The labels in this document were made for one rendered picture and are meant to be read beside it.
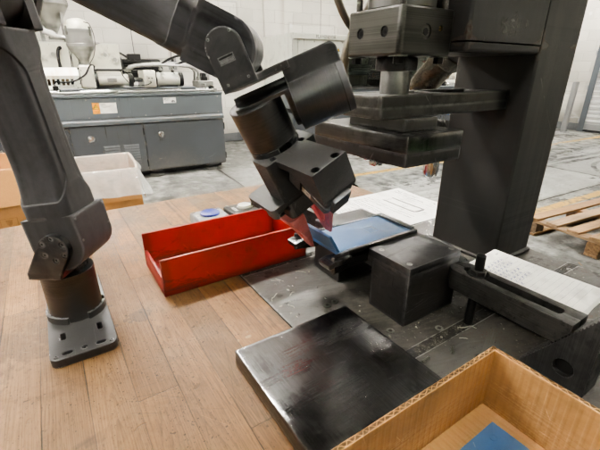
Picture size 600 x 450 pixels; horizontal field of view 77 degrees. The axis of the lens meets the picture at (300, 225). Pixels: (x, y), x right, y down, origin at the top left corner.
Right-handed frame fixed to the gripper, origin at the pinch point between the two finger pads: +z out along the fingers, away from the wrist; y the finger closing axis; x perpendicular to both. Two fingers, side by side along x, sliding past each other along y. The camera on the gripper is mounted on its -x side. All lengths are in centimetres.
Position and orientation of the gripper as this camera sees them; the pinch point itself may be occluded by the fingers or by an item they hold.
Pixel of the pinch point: (317, 232)
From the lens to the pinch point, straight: 51.1
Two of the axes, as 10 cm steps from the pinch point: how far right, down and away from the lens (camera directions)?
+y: 7.5, -6.0, 2.7
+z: 3.7, 7.2, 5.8
